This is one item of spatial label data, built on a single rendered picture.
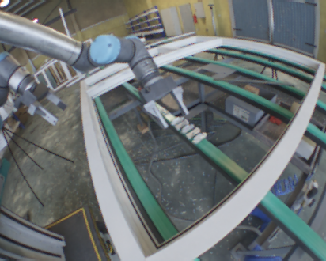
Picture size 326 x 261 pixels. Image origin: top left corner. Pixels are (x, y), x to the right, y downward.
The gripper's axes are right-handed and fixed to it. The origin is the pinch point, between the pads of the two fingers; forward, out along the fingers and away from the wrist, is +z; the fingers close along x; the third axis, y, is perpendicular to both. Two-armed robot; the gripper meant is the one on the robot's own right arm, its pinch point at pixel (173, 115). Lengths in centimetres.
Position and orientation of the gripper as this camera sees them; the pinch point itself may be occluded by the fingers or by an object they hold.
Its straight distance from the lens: 52.0
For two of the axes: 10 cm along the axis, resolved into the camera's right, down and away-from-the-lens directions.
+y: 2.7, -0.7, -9.6
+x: 8.2, -5.1, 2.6
